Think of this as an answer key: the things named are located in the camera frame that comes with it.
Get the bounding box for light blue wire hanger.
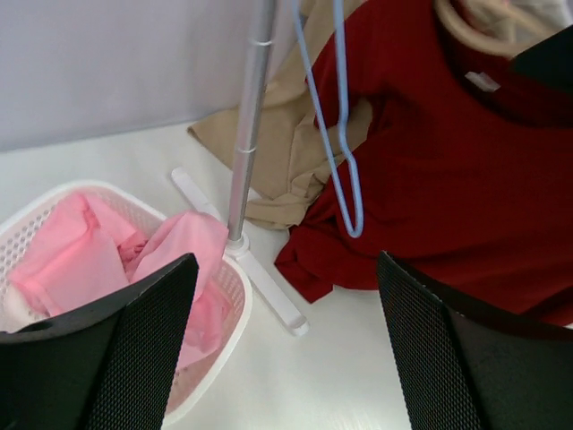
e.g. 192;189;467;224
289;0;364;238

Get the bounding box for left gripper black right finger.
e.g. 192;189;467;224
377;252;572;430

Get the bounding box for beige t shirt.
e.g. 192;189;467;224
188;1;572;229

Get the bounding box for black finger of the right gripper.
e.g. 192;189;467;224
511;30;573;95

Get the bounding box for white perforated plastic basket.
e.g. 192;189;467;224
1;181;252;426

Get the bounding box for pink t shirt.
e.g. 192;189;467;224
9;193;229;368

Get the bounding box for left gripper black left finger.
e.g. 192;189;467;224
1;254;199;429

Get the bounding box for silver clothes rack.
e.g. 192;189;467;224
170;0;310;337

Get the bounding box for red t shirt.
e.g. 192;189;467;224
276;1;572;326

